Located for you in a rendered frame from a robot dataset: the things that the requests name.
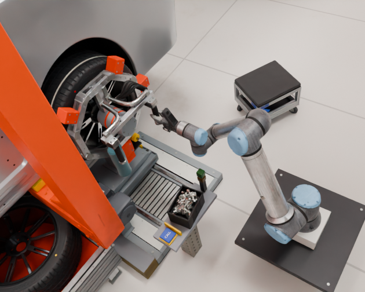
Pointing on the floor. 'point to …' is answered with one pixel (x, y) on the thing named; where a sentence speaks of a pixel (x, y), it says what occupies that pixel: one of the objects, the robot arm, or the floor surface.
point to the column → (192, 243)
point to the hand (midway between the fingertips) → (153, 112)
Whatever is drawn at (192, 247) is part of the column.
